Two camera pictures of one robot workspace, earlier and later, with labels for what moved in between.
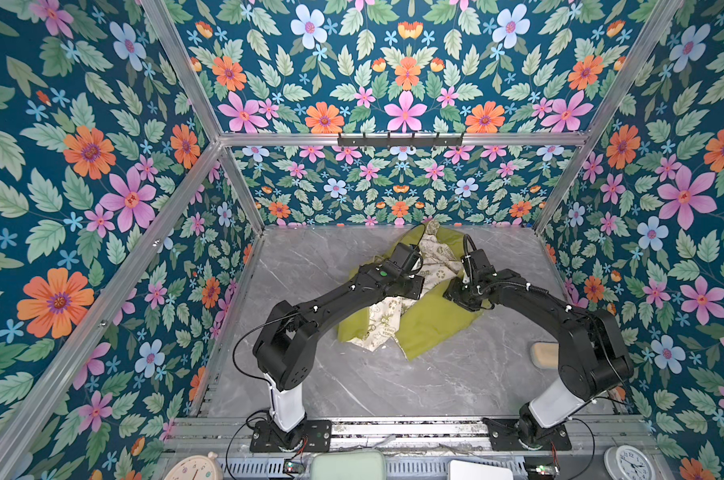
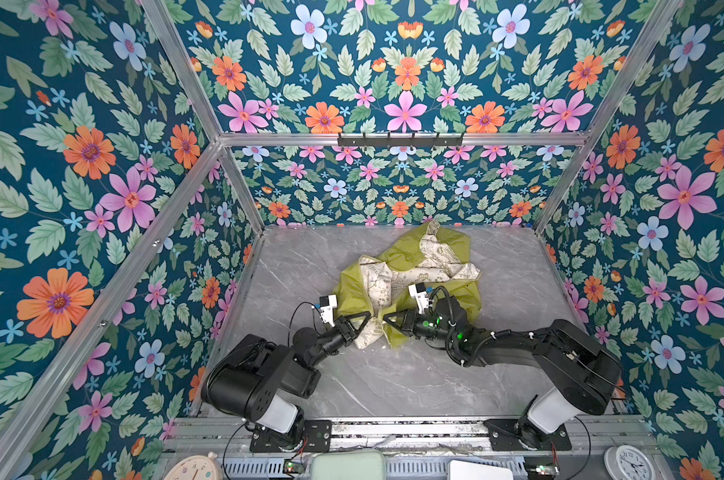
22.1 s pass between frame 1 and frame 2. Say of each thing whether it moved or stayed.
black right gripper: moved
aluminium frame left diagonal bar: stayed
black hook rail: stayed
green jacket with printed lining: stayed
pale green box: stayed
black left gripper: moved
